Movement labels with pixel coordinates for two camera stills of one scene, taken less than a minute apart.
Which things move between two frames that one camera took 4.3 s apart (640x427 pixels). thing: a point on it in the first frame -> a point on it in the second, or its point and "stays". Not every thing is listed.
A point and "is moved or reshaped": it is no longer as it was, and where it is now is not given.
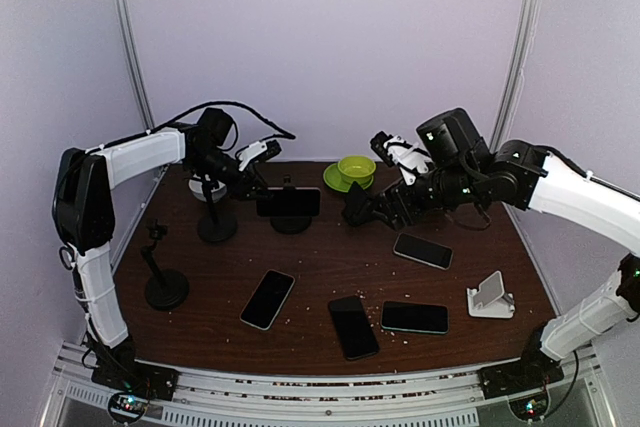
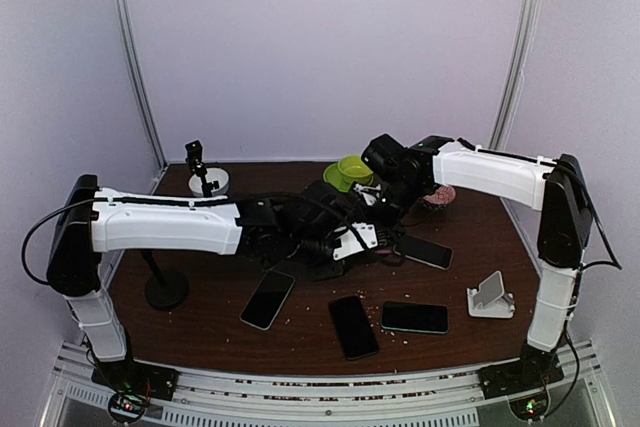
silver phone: x=423 y=250 stays
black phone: x=354 y=326 stays
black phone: x=289 y=202 is moved or reshaped
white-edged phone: x=267 y=300 stays
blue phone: x=431 y=318 stays
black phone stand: x=168 y=289 stays
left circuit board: x=126 y=406 stays
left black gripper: x=247 y=181 -> x=317 y=272
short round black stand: x=290 y=225 is moved or reshaped
